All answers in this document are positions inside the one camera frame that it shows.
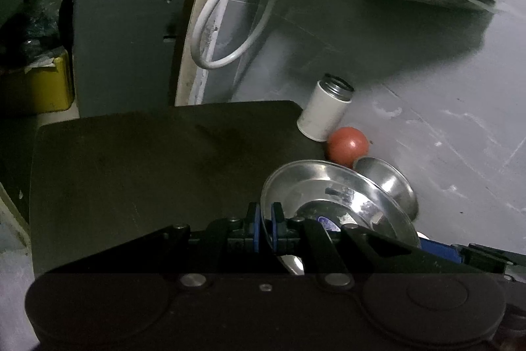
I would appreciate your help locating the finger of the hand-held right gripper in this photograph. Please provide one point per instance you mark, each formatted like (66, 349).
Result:
(441, 250)

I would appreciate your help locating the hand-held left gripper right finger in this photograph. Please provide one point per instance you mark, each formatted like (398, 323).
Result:
(276, 221)

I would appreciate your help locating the white cylindrical can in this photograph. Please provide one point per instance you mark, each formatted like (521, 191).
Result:
(322, 110)

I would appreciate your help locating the yellow plastic bin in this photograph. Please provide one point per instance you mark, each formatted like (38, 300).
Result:
(39, 88)

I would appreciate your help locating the stainless steel plate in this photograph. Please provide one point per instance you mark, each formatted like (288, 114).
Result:
(324, 180)

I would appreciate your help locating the dark grey cabinet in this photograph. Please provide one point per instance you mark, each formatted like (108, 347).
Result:
(123, 46)

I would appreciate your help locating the round beige-edged board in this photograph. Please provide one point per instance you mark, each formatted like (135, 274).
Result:
(193, 46)

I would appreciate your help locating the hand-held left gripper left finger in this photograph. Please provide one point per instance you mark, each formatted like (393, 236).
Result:
(254, 229)

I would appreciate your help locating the red tomato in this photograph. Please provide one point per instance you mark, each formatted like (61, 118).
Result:
(347, 145)

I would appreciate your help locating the stainless steel bowl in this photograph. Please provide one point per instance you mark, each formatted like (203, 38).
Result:
(386, 178)

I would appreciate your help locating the black plastic bag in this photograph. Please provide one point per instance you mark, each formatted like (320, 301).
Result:
(28, 26)

